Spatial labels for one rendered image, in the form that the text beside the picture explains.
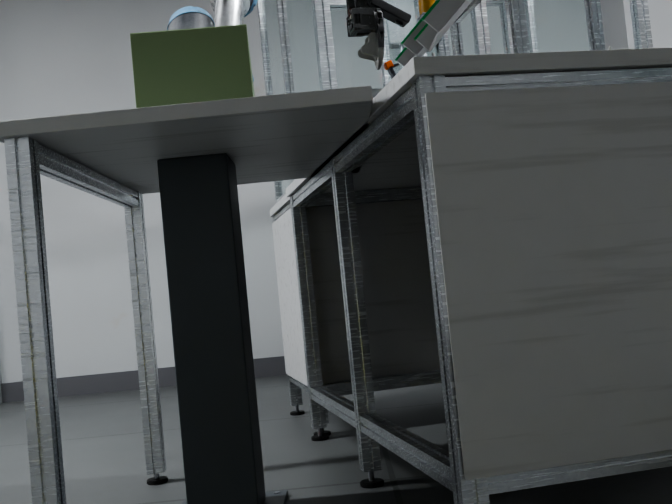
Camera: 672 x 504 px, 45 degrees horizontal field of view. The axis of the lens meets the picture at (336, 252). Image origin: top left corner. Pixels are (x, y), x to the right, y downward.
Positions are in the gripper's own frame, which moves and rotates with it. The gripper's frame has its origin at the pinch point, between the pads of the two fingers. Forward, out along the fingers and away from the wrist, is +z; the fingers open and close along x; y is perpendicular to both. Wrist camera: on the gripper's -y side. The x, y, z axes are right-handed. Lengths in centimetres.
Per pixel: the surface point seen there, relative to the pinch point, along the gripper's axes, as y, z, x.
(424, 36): 0.1, 4.5, 35.4
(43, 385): 82, 69, 43
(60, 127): 75, 23, 47
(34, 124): 80, 22, 46
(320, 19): -8, -49, -105
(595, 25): -30, 9, 54
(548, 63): -7, 23, 75
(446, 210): 14, 46, 75
